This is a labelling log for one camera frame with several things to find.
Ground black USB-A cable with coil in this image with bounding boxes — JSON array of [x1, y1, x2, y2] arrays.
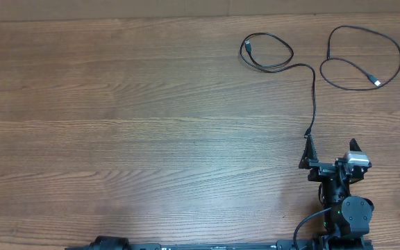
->
[[319, 24, 400, 92]]

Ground black thin USB-C cable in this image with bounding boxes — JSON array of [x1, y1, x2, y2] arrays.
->
[[239, 32, 317, 139]]

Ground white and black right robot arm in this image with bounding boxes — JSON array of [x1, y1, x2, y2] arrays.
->
[[292, 135, 374, 249]]

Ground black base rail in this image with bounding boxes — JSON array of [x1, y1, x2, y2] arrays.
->
[[65, 235, 374, 250]]

